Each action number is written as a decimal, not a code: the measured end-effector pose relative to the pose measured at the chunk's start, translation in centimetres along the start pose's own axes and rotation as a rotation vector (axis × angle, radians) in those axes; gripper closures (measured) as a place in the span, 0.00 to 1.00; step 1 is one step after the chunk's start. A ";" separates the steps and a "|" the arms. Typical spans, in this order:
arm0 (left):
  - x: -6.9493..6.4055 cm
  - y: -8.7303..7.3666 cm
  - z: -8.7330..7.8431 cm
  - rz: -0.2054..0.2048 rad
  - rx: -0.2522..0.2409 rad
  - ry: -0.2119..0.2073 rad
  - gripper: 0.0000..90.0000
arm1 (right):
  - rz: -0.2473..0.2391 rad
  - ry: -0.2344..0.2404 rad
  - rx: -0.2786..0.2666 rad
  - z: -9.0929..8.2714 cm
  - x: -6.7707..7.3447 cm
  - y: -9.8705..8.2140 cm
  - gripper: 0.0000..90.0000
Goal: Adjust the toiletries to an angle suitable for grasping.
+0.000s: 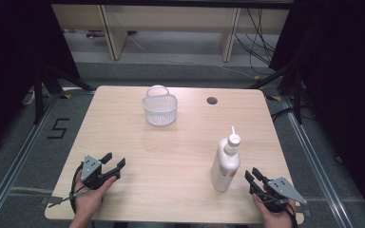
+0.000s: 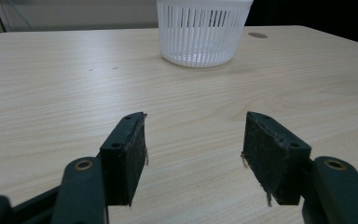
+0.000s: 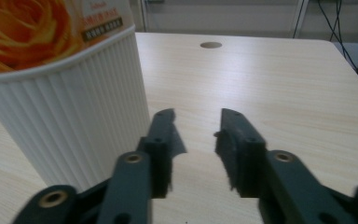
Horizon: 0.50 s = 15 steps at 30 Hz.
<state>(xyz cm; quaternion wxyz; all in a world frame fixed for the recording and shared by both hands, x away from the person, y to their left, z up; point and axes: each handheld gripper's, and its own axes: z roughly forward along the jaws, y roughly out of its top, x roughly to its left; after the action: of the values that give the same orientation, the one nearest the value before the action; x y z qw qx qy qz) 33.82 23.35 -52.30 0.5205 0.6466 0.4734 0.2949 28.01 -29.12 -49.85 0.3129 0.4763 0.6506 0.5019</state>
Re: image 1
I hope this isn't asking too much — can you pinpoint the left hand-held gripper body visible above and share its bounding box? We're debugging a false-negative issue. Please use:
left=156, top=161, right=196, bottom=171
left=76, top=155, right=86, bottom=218
left=81, top=155, right=108, bottom=191

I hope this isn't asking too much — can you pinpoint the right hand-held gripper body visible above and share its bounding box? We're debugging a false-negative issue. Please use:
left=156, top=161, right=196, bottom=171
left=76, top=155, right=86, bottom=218
left=256, top=177, right=308, bottom=213

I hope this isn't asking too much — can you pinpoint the white pump bottle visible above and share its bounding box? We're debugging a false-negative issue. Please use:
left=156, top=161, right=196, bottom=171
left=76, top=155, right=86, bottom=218
left=210, top=125, right=242, bottom=193

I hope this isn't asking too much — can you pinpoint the white plastic basket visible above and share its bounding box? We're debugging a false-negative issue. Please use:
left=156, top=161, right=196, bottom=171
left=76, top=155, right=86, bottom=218
left=141, top=85, right=179, bottom=127

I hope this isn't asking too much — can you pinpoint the person's left hand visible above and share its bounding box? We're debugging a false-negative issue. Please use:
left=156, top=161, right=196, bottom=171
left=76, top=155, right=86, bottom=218
left=74, top=170, right=118, bottom=219

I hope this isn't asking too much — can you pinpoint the person's right hand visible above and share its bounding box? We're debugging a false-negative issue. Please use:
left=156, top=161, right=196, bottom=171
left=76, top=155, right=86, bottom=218
left=251, top=193, right=298, bottom=228

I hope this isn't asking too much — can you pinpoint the grey floor tape piece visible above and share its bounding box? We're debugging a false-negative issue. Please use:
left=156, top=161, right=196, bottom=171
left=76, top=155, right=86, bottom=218
left=296, top=206, right=312, bottom=219
left=40, top=196, right=64, bottom=205

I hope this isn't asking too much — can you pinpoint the black zip tie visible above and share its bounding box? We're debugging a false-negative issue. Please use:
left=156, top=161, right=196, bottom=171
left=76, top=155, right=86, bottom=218
left=47, top=190, right=87, bottom=209

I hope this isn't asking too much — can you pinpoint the black metal stand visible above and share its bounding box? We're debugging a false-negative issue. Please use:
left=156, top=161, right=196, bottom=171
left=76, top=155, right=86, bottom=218
left=32, top=65, right=96, bottom=124
left=248, top=60, right=303, bottom=125

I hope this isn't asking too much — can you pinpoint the dark curtain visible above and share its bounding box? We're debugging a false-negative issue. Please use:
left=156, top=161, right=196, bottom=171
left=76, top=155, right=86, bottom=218
left=0, top=0, right=81, bottom=160
left=269, top=0, right=365, bottom=222

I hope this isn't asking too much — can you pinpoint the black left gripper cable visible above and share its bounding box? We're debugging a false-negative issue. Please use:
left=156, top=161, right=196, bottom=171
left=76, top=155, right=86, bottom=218
left=70, top=162, right=85, bottom=214

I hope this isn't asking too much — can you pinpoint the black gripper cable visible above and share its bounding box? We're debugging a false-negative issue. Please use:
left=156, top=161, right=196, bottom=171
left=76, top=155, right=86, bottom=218
left=284, top=202, right=299, bottom=228
left=70, top=162, right=85, bottom=214

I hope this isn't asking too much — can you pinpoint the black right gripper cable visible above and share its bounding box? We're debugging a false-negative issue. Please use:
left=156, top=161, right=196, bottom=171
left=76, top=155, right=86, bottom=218
left=284, top=202, right=299, bottom=228

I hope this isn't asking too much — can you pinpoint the aluminium floor rail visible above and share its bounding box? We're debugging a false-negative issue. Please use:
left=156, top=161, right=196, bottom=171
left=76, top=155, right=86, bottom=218
left=0, top=93, right=61, bottom=228
left=279, top=94, right=355, bottom=228

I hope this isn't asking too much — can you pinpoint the black floor cable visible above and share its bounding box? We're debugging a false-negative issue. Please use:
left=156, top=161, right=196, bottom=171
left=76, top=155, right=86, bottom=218
left=270, top=106, right=316, bottom=124

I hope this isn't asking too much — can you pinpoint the bundle of black hanging cables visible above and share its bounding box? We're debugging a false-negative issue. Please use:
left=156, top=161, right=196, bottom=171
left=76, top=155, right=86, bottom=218
left=234, top=8, right=279, bottom=75

